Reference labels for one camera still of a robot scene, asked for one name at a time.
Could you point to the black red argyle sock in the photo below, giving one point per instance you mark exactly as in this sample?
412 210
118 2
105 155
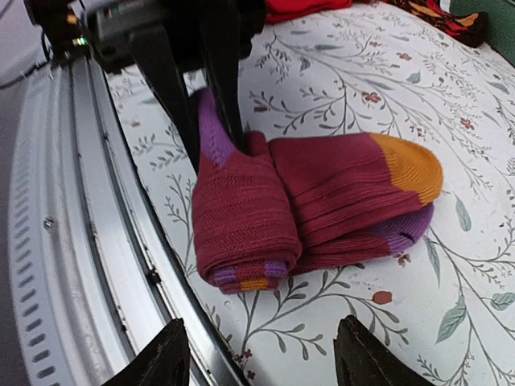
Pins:
470 30

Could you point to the green divided organizer bin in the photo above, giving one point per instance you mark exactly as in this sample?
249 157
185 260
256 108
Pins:
501 24

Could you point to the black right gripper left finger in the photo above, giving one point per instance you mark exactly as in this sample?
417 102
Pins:
165 361

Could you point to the maroon striped sock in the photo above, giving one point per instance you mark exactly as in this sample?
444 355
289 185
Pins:
289 206

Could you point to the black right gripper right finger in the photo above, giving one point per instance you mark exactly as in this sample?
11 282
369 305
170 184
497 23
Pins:
362 360

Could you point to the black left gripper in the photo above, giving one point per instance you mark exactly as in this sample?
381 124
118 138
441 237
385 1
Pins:
112 32

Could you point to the floral patterned table mat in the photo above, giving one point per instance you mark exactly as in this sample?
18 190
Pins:
444 306

